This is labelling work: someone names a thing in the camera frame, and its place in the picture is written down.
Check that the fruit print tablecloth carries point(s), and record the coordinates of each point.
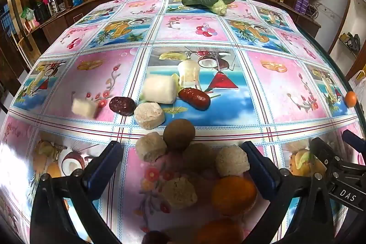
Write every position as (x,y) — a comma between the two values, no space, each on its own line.
(177,26)

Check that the black kettle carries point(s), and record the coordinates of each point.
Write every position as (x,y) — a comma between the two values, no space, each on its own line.
(41,12)

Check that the white cylindrical fibrous chunk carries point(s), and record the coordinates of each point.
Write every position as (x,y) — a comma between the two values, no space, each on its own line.
(158,89)

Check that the pink box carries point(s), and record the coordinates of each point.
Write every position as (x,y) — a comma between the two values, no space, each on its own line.
(33,23)

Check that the metal shoe rack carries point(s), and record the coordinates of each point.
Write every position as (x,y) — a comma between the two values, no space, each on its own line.
(350,42)

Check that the orange mandarin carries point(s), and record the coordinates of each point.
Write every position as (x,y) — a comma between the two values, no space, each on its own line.
(350,98)
(220,232)
(234,195)

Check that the glossy red date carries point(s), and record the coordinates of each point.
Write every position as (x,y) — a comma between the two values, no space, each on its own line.
(194,98)

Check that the dark red wrinkled date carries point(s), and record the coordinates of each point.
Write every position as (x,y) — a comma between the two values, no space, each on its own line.
(153,238)
(122,106)

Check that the brown round fruit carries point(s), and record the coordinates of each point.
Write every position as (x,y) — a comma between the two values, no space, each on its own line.
(178,134)
(200,156)

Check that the white plastic bag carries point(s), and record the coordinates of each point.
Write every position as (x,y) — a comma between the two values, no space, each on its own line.
(356,78)

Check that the white angular fibrous chunk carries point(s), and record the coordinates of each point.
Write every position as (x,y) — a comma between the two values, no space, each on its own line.
(83,108)

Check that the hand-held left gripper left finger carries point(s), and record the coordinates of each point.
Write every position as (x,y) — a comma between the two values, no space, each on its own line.
(107,166)

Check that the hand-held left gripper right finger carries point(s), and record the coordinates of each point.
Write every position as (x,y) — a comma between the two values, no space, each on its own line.
(258,172)

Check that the small glass cup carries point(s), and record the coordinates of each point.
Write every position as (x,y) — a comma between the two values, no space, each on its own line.
(61,6)

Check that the green snack packet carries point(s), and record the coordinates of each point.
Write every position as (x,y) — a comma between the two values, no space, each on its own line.
(27,14)

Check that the steel thermos flask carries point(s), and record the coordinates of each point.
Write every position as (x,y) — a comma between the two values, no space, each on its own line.
(53,2)

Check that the purple bottles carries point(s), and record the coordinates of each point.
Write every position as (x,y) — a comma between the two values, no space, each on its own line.
(303,2)

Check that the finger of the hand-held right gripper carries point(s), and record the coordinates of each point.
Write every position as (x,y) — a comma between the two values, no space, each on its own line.
(323,151)
(354,138)

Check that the blue crate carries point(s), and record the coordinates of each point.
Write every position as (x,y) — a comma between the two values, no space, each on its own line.
(7,24)

